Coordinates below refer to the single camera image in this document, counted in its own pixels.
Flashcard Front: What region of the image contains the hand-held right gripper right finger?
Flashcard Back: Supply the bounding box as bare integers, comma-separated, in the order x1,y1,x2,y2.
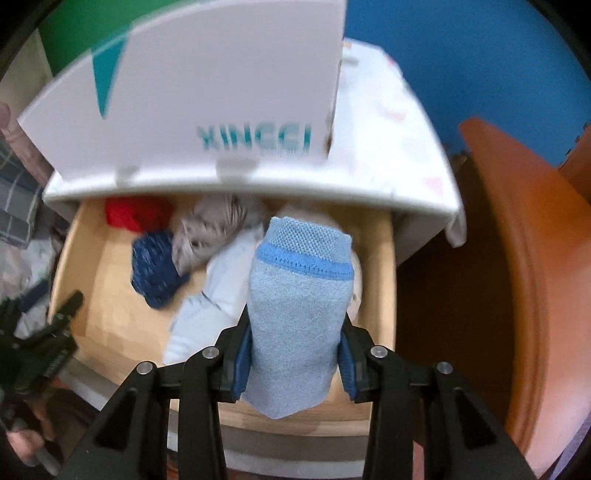
338,318,539,480

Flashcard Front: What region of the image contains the white shoe box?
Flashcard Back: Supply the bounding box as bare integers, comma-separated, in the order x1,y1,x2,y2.
17,0,348,190

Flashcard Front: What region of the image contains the pale bluish white underwear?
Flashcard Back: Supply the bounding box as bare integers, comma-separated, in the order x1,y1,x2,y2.
161,224,269,367

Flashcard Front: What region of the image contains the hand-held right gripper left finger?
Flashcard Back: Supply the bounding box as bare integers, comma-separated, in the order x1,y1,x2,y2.
55,318,252,480

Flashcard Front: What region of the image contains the wooden drawer grey front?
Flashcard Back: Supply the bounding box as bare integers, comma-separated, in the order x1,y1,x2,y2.
46,194,399,480

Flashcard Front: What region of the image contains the grey nightstand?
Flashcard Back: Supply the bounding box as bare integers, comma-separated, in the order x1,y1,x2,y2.
41,37,467,268

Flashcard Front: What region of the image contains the person's left hand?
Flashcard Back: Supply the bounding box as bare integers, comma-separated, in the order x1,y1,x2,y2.
4,392,63,464

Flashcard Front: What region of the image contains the light blue sock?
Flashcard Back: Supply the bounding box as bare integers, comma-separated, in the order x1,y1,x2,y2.
240,216,354,420

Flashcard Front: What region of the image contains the grey striped underwear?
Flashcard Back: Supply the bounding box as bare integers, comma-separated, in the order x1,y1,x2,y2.
171,194,264,274

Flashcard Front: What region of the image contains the blue foam mat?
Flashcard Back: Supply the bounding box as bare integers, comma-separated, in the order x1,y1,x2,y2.
344,0,591,167

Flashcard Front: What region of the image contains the red underwear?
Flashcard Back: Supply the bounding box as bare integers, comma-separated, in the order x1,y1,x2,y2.
104,196,175,234

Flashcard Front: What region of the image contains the green foam mat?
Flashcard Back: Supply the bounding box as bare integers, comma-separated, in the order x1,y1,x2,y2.
37,0,195,77

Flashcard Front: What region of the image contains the grey plaid blanket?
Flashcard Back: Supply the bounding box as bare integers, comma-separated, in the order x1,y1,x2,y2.
0,138,47,250

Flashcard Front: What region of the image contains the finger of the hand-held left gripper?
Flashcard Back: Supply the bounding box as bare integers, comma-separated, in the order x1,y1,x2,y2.
39,290,85,342
14,279,49,315

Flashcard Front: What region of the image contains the navy printed underwear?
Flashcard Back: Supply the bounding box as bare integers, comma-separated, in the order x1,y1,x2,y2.
130,231,192,310

